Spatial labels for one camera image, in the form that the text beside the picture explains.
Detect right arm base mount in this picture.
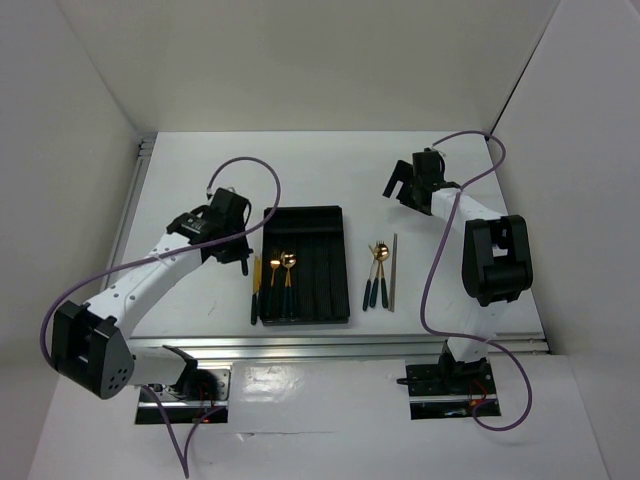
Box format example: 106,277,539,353
395,362,501,420

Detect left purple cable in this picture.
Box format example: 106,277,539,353
39,156,282,479

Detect gold fork green handle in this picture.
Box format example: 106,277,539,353
369,261,380,308
265,255,282,318

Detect aluminium frame rail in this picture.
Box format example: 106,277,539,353
78,130,550,362

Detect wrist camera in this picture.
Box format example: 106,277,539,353
424,145,446,158
210,188,252,232

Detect gold spoon green handle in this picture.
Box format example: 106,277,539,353
374,242,390,309
282,264,296,318
280,252,296,269

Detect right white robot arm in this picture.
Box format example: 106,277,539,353
383,149,533,392

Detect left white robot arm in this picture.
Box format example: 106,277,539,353
51,227,251,400

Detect black cutlery tray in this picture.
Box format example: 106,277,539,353
258,205,351,326

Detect metal chopstick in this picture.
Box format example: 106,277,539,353
389,232,398,312
388,244,396,312

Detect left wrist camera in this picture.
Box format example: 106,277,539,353
210,188,252,232

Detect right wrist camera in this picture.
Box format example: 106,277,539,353
424,145,446,158

